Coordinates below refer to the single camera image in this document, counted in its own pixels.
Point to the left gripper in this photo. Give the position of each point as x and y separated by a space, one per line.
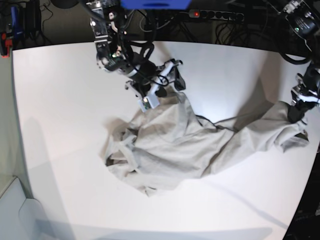
300 93

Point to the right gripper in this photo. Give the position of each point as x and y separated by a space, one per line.
149 89

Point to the black power strip red switch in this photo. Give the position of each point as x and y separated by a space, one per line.
216 15

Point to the red black clamp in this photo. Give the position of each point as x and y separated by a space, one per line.
5 45

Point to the blue box top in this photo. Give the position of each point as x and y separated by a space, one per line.
155 4

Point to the beige t-shirt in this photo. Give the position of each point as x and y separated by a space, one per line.
166 145

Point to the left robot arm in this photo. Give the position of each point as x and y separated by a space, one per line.
304 21

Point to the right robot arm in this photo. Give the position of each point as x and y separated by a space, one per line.
115 52

